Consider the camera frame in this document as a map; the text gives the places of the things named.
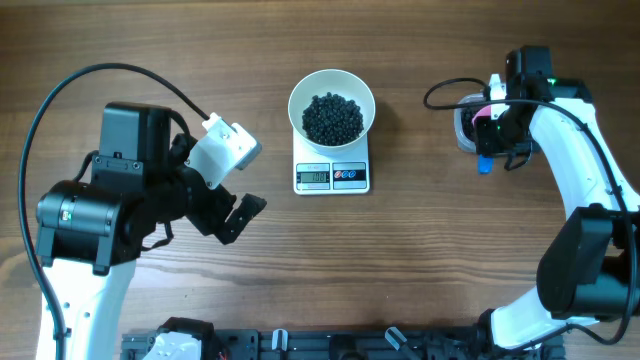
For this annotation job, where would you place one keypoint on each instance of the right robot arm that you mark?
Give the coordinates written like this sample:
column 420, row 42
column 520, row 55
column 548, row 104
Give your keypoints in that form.
column 588, row 278

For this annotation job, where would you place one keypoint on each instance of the white ceramic bowl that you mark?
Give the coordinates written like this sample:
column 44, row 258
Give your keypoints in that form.
column 334, row 81

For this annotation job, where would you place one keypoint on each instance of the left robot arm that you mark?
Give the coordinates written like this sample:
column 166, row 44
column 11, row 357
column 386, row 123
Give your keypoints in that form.
column 92, row 229

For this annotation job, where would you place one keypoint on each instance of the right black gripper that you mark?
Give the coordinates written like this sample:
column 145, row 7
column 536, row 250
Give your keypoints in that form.
column 486, row 143

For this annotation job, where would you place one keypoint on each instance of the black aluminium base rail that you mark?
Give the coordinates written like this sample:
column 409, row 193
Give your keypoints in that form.
column 429, row 345

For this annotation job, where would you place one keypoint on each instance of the black beans in bowl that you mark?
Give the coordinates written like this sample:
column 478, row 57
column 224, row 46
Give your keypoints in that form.
column 332, row 120

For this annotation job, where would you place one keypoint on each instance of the pink scoop blue handle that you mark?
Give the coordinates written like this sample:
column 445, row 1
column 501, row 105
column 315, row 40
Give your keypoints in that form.
column 485, row 128

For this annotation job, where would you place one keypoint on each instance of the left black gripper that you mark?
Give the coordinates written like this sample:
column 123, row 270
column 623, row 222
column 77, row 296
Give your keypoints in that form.
column 213, row 217

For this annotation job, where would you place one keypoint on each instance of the white digital kitchen scale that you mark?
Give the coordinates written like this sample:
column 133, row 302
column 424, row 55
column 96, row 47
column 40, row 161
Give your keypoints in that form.
column 345, row 172

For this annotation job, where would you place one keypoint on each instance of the clear plastic container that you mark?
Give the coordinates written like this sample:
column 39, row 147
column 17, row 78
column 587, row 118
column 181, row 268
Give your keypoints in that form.
column 462, row 142

